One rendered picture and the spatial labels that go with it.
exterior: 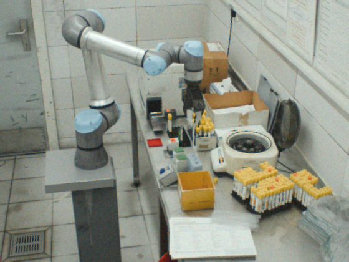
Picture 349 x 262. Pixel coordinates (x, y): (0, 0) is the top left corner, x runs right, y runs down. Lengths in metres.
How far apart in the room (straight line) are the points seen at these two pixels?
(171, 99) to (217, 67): 0.51
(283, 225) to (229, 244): 0.25
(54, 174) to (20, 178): 1.75
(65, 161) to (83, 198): 0.18
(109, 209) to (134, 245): 0.92
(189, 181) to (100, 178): 0.38
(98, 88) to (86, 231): 0.66
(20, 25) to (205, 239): 2.41
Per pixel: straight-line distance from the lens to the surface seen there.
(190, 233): 1.95
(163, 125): 2.60
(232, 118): 2.53
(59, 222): 3.51
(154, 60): 1.93
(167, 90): 2.71
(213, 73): 3.14
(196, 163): 2.19
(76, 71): 4.03
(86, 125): 2.19
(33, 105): 4.08
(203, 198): 2.06
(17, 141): 4.24
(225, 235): 1.95
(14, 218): 3.62
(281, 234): 2.01
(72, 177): 2.24
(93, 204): 2.35
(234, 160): 2.23
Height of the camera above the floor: 2.14
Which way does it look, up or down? 28 degrees down
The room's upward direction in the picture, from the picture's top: straight up
